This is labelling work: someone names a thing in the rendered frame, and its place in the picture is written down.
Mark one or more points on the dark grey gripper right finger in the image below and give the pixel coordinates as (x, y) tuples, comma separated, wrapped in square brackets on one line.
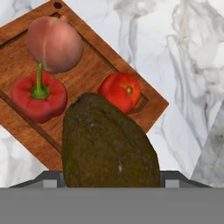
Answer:
[(173, 178)]

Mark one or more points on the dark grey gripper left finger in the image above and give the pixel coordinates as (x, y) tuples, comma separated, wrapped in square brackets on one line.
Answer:
[(49, 179)]

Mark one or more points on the dark green avocado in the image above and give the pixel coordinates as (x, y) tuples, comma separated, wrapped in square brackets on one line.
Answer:
[(108, 145)]

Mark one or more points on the red bell pepper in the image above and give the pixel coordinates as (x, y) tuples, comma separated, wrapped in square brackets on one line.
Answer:
[(38, 99)]

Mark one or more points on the red tomato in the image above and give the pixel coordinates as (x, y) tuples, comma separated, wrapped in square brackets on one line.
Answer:
[(120, 91)]

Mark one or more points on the brown wooden cutting board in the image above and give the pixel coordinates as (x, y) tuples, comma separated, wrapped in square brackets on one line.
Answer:
[(87, 70)]

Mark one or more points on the pink onion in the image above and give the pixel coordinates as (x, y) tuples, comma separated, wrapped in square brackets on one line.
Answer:
[(55, 43)]

